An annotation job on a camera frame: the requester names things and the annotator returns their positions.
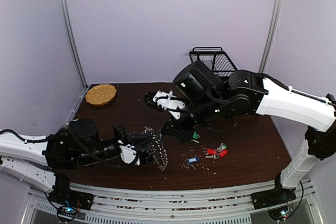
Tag metal disc with key rings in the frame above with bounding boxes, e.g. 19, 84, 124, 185
143, 126, 168, 172

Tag blue key tag lower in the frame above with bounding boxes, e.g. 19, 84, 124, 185
187, 157, 199, 170

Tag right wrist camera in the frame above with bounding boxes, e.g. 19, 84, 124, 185
143, 90, 186, 120

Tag yellow dotted plate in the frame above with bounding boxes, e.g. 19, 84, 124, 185
85, 84, 117, 106

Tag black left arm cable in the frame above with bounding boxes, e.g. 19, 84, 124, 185
0, 126, 140, 169

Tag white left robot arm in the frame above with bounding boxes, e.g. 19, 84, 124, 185
1, 118, 168, 205

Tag red key tag bunch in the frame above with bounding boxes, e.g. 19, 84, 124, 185
203, 143, 228, 159

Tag black wire dish rack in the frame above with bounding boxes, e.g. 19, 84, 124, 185
189, 47, 237, 80

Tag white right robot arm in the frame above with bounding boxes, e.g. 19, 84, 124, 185
153, 60, 335, 204

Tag right aluminium frame post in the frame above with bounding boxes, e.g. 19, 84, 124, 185
258, 0, 284, 73

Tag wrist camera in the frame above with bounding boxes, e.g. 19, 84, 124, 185
143, 90, 186, 120
119, 144, 140, 166

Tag aluminium front rail base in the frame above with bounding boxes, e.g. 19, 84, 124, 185
20, 176, 316, 224

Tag mixed colour key tag bunch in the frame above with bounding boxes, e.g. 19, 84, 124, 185
192, 132, 200, 143

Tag aluminium frame post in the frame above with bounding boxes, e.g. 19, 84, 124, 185
258, 0, 284, 73
60, 0, 88, 89

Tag left aluminium frame post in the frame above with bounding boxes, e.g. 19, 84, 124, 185
60, 0, 88, 89

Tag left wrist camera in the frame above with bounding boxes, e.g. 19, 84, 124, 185
119, 144, 140, 166

